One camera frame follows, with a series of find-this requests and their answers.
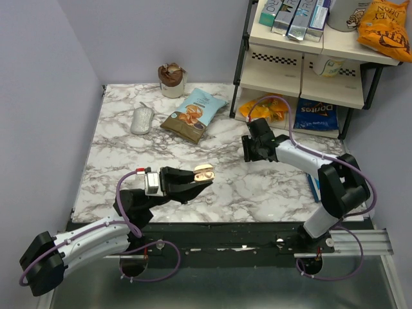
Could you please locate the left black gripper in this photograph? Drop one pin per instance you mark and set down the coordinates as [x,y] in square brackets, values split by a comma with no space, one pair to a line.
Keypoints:
[174,184]

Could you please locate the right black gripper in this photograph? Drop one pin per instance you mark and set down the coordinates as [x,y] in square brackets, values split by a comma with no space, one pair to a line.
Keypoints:
[246,141]

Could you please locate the beige earbud charging case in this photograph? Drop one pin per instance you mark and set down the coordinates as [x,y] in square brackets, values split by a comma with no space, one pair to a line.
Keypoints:
[203,173]

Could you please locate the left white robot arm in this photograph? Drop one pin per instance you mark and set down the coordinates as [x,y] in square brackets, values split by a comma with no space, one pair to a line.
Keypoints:
[49,259]

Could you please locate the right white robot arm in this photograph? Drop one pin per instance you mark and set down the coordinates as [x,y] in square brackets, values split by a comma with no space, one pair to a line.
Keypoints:
[342,186]

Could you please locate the orange snack bag lower shelf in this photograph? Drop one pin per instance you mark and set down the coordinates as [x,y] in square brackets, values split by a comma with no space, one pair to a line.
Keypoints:
[270,106]

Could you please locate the blue Doritos bag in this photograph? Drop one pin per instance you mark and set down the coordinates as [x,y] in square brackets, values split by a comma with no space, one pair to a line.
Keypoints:
[315,115]

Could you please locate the blue Harry's razor box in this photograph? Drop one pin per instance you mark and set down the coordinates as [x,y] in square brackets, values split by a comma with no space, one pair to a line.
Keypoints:
[315,187]

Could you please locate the blue brown chips bag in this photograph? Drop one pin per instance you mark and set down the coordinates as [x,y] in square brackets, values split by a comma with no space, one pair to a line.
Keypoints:
[193,116]

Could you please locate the silver glitter pouch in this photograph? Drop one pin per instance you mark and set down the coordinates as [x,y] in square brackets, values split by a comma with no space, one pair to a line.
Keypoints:
[142,120]

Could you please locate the brown lidded white cup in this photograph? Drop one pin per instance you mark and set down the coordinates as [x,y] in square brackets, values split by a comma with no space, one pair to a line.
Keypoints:
[172,79]

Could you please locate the silver blue toothpaste box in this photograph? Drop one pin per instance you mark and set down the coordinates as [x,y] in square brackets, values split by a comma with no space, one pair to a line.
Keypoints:
[299,26]

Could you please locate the grey toothpaste box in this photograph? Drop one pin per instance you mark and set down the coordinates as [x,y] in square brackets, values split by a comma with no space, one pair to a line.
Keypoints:
[285,16]

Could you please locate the teal toothpaste box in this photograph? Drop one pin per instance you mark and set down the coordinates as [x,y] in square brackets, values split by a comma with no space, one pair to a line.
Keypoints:
[269,12]

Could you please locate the purple white toothpaste box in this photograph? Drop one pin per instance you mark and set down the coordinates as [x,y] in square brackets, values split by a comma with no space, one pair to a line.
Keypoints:
[316,25]

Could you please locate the white popcorn tub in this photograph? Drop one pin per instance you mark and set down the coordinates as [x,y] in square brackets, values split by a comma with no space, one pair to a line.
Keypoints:
[345,15]

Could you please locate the orange honey dijon chips bag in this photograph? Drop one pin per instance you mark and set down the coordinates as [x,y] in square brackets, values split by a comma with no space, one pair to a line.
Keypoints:
[383,29]

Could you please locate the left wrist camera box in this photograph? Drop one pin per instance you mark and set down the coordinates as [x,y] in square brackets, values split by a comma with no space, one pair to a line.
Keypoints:
[151,184]

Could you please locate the black frame cream shelf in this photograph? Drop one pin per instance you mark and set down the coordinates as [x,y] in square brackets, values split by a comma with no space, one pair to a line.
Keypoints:
[271,63]

